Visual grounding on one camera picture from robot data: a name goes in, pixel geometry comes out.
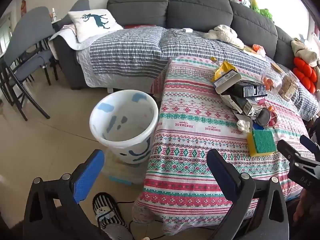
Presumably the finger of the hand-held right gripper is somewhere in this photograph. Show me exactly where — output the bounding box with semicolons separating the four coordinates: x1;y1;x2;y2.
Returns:
277;139;302;163
300;135;320;160

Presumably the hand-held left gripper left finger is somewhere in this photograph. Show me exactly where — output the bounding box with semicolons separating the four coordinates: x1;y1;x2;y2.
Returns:
23;149;108;240

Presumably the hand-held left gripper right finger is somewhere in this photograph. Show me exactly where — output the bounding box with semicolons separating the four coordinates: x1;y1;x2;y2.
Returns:
206;149;289;240

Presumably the green and yellow sponge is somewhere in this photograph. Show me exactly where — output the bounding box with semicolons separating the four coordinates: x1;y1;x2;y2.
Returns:
247;129;277;157

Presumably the red drink can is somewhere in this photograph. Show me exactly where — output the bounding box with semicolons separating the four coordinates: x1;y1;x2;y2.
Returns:
257;107;278;128

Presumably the white plastic bin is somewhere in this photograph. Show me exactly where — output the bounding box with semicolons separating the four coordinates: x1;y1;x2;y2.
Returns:
89;91;159;165

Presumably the black plastic tray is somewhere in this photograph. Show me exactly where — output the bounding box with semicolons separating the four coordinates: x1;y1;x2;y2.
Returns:
231;80;268;98

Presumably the person's right hand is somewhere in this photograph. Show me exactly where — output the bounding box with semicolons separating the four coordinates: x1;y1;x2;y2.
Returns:
293;189;320;227

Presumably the person's dark clothing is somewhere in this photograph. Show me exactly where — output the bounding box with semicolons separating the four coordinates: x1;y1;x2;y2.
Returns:
307;117;320;140

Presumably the clear plastic storage box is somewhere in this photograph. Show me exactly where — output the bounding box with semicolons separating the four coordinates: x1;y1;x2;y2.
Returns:
101;150;150;186

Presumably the black and white striped slipper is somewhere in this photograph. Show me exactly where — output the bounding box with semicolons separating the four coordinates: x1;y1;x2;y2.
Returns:
92;192;128;230

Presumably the patterned red green tablecloth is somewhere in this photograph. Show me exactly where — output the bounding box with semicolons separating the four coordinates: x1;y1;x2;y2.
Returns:
132;56;312;235

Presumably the crumpled white tissue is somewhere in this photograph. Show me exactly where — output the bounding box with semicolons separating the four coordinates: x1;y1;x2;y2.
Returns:
236;119;253;132

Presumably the black and white carton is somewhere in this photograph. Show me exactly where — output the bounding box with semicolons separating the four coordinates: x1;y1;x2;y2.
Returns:
242;102;263;118

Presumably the glass jar with granola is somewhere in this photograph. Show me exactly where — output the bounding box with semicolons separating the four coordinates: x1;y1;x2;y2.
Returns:
278;70;300;102

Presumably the opened white cardboard box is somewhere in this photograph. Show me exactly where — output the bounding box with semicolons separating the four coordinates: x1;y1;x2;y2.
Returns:
220;94;244;115

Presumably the glass jar with wooden lid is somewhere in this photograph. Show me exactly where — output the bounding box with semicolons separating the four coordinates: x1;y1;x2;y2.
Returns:
261;62;286;95

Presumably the orange pumpkin cushion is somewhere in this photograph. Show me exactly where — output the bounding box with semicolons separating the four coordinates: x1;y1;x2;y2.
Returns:
293;57;318;94

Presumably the white and blue cardboard box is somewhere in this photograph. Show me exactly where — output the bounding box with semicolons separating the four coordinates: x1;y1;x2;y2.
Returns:
214;70;242;95

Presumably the beige blanket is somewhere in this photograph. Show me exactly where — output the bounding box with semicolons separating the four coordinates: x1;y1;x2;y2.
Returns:
291;38;320;67

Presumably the yellow snack bag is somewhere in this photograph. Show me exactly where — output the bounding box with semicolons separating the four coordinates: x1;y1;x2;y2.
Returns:
209;57;239;83

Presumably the orange and white bag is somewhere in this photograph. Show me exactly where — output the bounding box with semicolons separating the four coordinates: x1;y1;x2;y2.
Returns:
251;44;267;57

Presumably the bookshelf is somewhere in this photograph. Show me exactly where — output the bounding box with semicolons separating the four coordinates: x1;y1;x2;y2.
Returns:
309;15;320;42

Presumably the grey striped quilt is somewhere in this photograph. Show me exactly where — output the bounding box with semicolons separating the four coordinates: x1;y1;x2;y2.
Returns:
76;26;319;120

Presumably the cream plush toy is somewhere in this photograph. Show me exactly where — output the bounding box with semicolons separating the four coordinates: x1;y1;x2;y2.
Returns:
202;24;245;49

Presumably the white quilted throw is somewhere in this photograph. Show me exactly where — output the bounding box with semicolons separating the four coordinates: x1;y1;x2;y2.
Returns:
49;24;100;50

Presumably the green plush toy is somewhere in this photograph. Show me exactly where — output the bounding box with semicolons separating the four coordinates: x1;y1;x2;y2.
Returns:
250;0;273;19

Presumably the white deer print pillow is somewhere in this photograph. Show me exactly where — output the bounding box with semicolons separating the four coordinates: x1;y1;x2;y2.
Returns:
68;9;124;43

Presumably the grey folding chair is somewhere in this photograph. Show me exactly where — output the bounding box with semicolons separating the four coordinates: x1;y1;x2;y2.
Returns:
60;0;92;27
2;6;59;120

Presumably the red cushion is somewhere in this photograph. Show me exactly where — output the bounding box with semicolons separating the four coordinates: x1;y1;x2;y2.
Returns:
124;24;157;29

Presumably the grey sofa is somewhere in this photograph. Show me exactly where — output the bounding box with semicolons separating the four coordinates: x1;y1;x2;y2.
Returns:
54;0;300;90

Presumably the black cable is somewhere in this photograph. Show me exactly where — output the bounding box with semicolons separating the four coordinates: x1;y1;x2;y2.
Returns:
116;200;162;240

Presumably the white charger with cable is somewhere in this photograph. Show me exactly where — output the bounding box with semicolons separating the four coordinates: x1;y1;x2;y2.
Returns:
172;27;193;37

